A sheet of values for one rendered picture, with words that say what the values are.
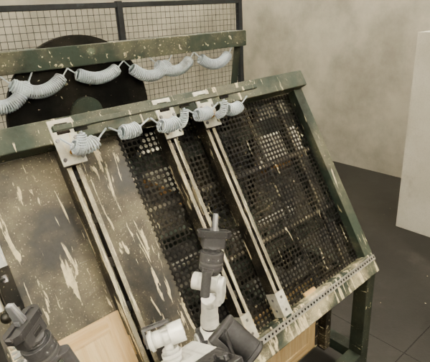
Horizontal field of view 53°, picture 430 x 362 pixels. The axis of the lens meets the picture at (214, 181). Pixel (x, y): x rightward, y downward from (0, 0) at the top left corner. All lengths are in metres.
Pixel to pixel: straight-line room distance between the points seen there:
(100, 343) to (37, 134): 0.83
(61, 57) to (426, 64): 3.44
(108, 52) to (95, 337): 1.42
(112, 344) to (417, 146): 3.79
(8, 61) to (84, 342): 1.28
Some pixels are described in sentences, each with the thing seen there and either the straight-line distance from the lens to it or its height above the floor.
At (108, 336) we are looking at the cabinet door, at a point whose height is 1.18.
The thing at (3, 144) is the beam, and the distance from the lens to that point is 1.73.
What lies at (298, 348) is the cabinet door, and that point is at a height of 0.34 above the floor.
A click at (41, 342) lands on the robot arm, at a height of 1.52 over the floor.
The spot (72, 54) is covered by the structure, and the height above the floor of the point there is 2.16.
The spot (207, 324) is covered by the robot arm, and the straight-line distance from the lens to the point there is 1.72.
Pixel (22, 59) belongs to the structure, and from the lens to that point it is 2.24.
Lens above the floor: 2.32
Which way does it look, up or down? 21 degrees down
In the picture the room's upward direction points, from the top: 3 degrees counter-clockwise
